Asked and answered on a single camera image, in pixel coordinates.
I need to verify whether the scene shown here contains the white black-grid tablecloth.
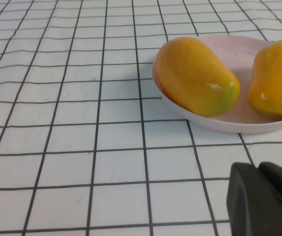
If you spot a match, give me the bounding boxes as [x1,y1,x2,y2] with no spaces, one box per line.
[0,0,282,236]

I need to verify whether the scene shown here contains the orange mango with green tip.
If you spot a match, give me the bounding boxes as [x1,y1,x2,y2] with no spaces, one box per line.
[155,36,241,118]

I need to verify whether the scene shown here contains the pink round plate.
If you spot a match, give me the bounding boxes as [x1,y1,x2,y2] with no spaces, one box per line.
[152,34,282,134]

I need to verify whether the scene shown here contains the orange yellow mango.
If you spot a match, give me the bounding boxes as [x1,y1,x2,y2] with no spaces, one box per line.
[248,38,282,121]

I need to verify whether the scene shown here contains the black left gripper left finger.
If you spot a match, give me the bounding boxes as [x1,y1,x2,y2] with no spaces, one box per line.
[226,162,275,236]

